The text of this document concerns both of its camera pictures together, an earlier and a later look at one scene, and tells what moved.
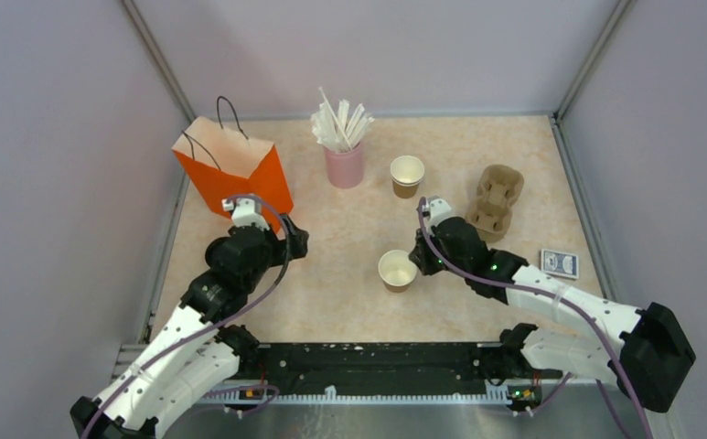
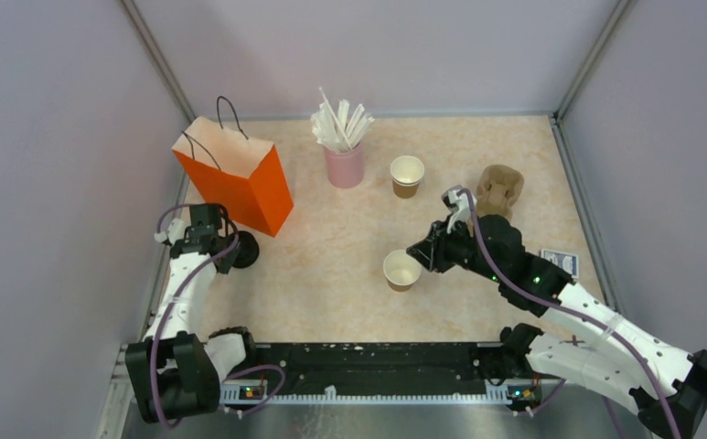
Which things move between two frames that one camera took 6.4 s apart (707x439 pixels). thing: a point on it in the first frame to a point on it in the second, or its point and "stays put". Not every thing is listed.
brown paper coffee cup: x=397 y=270 stays put
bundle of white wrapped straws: x=336 y=132 stays put
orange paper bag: x=223 y=165 stays put
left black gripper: x=298 y=239 to x=224 y=268
